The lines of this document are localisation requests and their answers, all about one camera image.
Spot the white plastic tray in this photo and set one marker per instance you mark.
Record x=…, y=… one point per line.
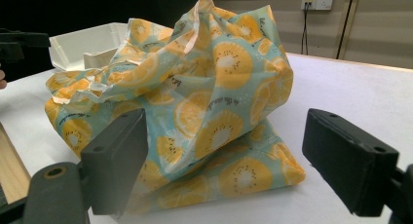
x=84, y=45

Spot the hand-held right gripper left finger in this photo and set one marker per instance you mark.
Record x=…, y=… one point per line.
x=113, y=159

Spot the orange fruit print cloth bag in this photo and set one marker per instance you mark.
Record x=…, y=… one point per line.
x=207, y=120

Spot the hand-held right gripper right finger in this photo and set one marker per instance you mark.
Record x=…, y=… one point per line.
x=350, y=165

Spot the white wall socket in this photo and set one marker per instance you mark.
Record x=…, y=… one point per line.
x=319, y=3

